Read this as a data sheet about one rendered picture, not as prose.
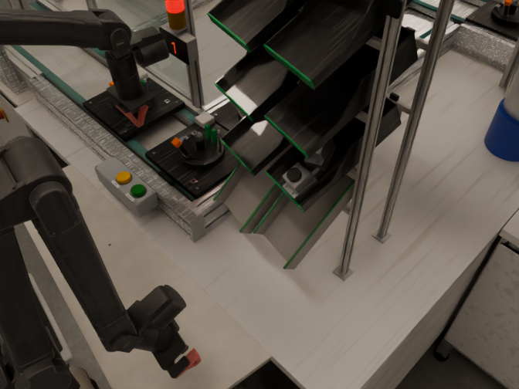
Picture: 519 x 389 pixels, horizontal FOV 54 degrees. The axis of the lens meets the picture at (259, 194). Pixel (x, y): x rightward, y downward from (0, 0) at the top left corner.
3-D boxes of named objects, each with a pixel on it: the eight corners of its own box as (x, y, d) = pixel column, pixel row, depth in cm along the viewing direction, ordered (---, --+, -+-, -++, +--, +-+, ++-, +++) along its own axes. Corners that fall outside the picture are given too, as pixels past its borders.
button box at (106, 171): (139, 218, 143) (135, 204, 139) (98, 180, 153) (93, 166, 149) (159, 205, 147) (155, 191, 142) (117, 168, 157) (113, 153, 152)
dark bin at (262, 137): (254, 177, 114) (241, 161, 108) (223, 143, 121) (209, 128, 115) (346, 93, 115) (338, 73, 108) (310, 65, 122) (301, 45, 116)
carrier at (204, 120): (197, 201, 141) (191, 169, 131) (145, 157, 152) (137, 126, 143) (259, 157, 152) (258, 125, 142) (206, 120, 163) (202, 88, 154)
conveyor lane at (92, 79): (199, 221, 148) (195, 198, 140) (52, 94, 187) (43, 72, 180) (268, 170, 160) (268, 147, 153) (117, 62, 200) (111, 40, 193)
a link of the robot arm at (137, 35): (91, 15, 101) (108, 32, 96) (143, -4, 105) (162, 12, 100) (108, 66, 110) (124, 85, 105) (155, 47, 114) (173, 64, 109)
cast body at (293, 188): (298, 204, 108) (287, 191, 102) (286, 191, 110) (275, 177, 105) (327, 178, 108) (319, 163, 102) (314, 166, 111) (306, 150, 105)
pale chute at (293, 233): (294, 269, 121) (283, 269, 118) (262, 234, 129) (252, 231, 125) (368, 178, 114) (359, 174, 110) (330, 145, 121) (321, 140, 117)
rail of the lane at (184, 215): (194, 243, 142) (189, 219, 134) (37, 102, 185) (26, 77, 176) (208, 231, 145) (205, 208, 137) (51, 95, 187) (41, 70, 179)
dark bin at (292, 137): (308, 160, 95) (296, 140, 89) (268, 122, 102) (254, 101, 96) (418, 59, 95) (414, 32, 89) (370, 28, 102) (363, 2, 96)
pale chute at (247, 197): (250, 234, 128) (239, 232, 125) (223, 201, 136) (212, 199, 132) (317, 146, 121) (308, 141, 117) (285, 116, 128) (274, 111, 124)
